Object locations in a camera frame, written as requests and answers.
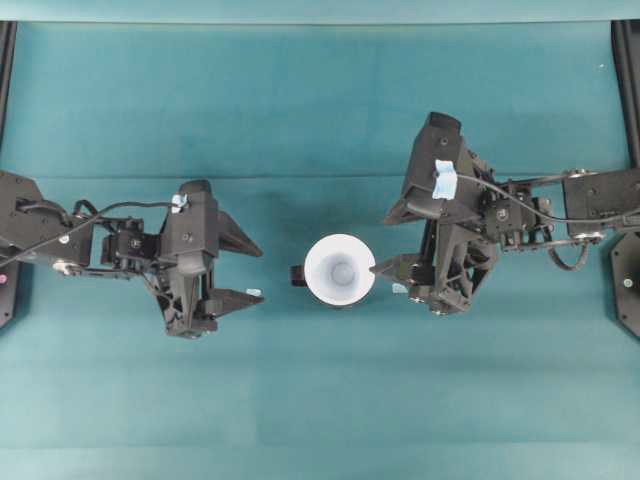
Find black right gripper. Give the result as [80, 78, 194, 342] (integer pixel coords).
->
[368, 184, 554, 318]

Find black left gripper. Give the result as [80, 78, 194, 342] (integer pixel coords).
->
[99, 208, 266, 339]

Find black cup holder with handle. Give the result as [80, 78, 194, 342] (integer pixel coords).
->
[289, 265, 365, 309]

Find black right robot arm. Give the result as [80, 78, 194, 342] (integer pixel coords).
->
[370, 169, 639, 315]

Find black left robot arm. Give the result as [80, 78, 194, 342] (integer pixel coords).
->
[1, 171, 264, 339]

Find right tape marker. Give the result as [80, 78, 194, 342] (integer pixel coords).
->
[392, 283, 408, 294]

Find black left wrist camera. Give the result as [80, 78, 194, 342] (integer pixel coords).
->
[159, 179, 219, 259]

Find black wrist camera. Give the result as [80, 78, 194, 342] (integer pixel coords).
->
[401, 112, 473, 218]
[159, 179, 219, 259]

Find blue tape on right camera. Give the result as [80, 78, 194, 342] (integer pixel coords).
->
[432, 159, 458, 200]

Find blue tape on camera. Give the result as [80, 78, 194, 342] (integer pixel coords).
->
[432, 159, 458, 200]
[171, 194, 188, 209]

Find blue tape on left camera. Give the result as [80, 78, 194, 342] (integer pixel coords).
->
[171, 194, 188, 209]

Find left camera cable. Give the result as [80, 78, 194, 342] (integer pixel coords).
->
[0, 200, 176, 266]

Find camera cable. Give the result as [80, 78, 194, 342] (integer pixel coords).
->
[452, 173, 640, 224]
[0, 200, 176, 266]

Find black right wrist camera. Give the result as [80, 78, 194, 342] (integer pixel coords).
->
[401, 112, 473, 218]

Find right camera cable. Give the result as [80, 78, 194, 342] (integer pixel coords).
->
[452, 173, 640, 224]

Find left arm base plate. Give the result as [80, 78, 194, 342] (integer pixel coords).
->
[0, 262, 21, 329]

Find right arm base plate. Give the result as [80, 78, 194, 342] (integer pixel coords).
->
[610, 233, 640, 338]

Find right black frame rail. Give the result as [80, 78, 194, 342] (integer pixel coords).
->
[611, 19, 639, 168]

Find black frame rail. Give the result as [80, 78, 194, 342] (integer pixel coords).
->
[0, 21, 18, 141]
[611, 19, 639, 168]

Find left black frame rail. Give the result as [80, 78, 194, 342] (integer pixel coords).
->
[0, 21, 18, 141]

